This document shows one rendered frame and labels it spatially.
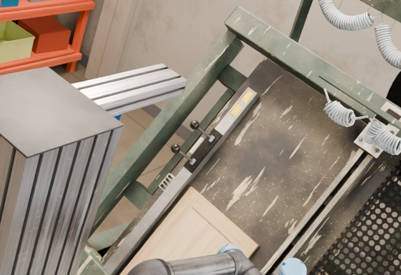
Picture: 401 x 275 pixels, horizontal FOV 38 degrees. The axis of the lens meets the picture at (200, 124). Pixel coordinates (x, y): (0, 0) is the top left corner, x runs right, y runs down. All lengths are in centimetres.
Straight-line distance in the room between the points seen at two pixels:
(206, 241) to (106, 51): 338
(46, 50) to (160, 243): 331
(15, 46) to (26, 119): 399
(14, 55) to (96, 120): 400
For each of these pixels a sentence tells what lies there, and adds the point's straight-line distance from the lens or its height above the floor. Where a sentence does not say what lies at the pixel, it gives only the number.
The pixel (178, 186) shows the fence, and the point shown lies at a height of 128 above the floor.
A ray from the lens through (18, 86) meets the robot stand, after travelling 126.
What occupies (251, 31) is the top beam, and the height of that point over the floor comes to 188.
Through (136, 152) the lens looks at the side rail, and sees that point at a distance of 252.
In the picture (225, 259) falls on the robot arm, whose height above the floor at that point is 160.
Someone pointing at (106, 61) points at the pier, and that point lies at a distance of 549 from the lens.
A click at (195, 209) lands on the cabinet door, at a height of 125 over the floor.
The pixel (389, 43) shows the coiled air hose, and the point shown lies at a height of 201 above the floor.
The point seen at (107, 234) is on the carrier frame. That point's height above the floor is 79.
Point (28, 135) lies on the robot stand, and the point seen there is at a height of 203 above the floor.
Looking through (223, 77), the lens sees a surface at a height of 164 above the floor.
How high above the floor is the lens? 266
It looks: 28 degrees down
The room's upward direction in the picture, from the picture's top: 21 degrees clockwise
